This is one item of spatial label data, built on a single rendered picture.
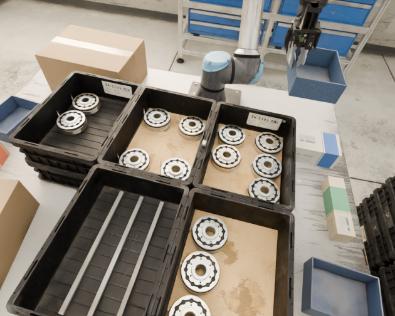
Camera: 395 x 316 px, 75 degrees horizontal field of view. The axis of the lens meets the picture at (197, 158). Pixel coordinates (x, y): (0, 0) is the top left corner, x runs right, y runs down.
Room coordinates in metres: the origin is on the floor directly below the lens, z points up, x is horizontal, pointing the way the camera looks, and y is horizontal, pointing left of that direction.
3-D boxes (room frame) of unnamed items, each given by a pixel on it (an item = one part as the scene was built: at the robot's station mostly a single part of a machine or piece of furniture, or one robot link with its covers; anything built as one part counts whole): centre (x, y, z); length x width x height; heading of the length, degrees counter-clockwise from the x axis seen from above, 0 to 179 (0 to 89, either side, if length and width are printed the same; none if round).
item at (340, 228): (0.49, -0.54, 0.73); 0.24 x 0.06 x 0.06; 175
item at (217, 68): (1.02, -0.04, 0.91); 0.13 x 0.12 x 0.14; 102
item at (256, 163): (0.56, -0.25, 0.86); 0.10 x 0.10 x 0.01
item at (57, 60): (1.12, 0.55, 0.80); 0.40 x 0.30 x 0.20; 81
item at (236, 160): (0.58, -0.10, 0.86); 0.10 x 0.10 x 0.01
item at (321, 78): (0.77, -0.35, 1.10); 0.20 x 0.15 x 0.07; 174
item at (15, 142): (0.67, 0.42, 0.92); 0.40 x 0.30 x 0.02; 171
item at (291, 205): (0.57, -0.17, 0.92); 0.40 x 0.30 x 0.02; 171
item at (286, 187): (0.57, -0.17, 0.87); 0.40 x 0.30 x 0.11; 171
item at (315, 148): (0.77, -0.49, 0.75); 0.20 x 0.12 x 0.09; 83
